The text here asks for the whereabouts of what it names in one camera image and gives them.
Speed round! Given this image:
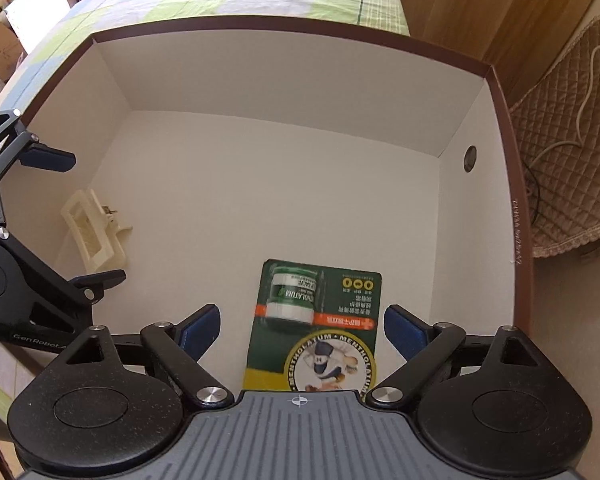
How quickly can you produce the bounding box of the cream plastic hair claw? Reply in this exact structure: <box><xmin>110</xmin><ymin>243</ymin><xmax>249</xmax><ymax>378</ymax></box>
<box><xmin>60</xmin><ymin>188</ymin><xmax>132</xmax><ymax>273</ymax></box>

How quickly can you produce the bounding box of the green Mentholatum blister card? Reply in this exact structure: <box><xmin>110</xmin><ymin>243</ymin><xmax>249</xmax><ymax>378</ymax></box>
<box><xmin>242</xmin><ymin>259</ymin><xmax>382</xmax><ymax>394</ymax></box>

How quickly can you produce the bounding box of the brown cardboard carton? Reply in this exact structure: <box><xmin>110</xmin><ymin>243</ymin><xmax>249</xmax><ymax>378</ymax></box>
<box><xmin>0</xmin><ymin>23</ymin><xmax>27</xmax><ymax>82</ymax></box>

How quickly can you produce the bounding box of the brown cardboard storage box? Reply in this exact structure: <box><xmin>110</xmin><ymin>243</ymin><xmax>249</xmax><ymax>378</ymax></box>
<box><xmin>0</xmin><ymin>15</ymin><xmax>532</xmax><ymax>389</ymax></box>

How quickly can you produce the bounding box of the quilted beige chair cover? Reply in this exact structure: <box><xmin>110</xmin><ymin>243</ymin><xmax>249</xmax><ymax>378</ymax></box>
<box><xmin>509</xmin><ymin>16</ymin><xmax>600</xmax><ymax>258</ymax></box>

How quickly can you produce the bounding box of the checkered bed sheet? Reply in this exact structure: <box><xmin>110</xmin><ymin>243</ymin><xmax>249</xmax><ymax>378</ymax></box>
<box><xmin>0</xmin><ymin>0</ymin><xmax>408</xmax><ymax>389</ymax></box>

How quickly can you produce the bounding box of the white power cable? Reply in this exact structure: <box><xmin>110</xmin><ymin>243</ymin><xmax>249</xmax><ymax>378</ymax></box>
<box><xmin>524</xmin><ymin>41</ymin><xmax>600</xmax><ymax>172</ymax></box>

